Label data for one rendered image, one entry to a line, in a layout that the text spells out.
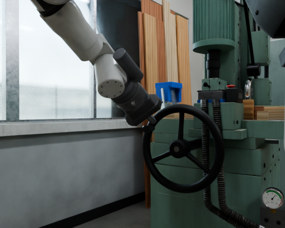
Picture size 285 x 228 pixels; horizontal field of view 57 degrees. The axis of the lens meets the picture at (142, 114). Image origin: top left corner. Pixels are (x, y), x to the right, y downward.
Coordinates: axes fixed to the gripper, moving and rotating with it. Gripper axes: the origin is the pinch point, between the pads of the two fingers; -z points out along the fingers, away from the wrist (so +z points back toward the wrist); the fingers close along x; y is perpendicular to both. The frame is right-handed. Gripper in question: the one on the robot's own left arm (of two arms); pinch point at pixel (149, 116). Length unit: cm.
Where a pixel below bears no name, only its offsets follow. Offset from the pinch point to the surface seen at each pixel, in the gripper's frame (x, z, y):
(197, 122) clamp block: 11.2, -14.7, -2.1
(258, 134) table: 25.5, -24.8, -13.2
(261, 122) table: 28.5, -22.9, -11.4
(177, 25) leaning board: 64, -128, 202
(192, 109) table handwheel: 12.4, -4.4, -4.1
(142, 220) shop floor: -72, -147, 38
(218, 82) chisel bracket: 28.6, -26.0, 15.9
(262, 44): 56, -35, 26
